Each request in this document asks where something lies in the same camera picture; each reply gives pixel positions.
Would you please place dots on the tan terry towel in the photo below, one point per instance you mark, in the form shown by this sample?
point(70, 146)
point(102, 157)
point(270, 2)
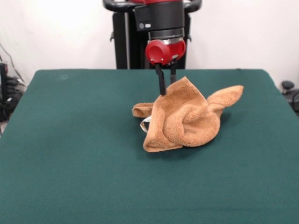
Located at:
point(187, 126)

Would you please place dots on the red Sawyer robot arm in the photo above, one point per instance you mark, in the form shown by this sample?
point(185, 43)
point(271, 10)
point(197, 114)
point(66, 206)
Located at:
point(161, 18)

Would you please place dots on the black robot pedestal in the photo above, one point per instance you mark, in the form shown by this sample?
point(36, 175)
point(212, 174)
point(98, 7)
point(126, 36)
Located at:
point(123, 42)

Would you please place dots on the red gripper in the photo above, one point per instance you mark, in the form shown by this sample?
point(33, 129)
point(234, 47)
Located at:
point(158, 52)

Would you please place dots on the dark green table cloth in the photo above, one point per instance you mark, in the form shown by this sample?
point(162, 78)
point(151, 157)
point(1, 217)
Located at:
point(70, 151)

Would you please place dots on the black electronics box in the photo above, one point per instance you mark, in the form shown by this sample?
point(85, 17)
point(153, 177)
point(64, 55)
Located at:
point(3, 77)

